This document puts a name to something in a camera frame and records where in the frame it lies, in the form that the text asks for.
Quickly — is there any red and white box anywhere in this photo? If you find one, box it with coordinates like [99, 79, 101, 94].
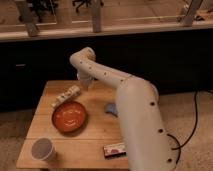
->
[103, 143, 126, 158]

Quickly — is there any left metal window post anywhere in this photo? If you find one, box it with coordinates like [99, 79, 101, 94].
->
[15, 0, 39, 37]

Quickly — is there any black office chair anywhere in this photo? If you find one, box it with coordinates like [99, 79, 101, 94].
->
[71, 0, 104, 14]
[26, 0, 58, 23]

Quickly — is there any blue grey object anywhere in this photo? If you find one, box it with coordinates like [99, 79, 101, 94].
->
[105, 103, 118, 117]

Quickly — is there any metal window post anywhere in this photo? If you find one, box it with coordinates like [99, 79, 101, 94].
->
[91, 0, 101, 33]
[15, 0, 39, 37]
[181, 0, 203, 27]

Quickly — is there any black power cable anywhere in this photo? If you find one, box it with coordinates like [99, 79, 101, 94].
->
[166, 89, 200, 168]

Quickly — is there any right metal window post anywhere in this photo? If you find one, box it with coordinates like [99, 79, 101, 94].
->
[181, 0, 203, 27]

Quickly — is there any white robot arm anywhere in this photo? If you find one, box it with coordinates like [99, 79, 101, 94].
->
[70, 47, 176, 171]

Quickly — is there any middle metal window post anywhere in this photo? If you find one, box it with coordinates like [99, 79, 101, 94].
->
[91, 0, 101, 33]

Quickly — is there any orange ceramic bowl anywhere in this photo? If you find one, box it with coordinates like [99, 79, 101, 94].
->
[52, 101, 87, 133]

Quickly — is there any grey paper cup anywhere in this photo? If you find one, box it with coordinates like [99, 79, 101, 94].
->
[31, 138, 56, 162]

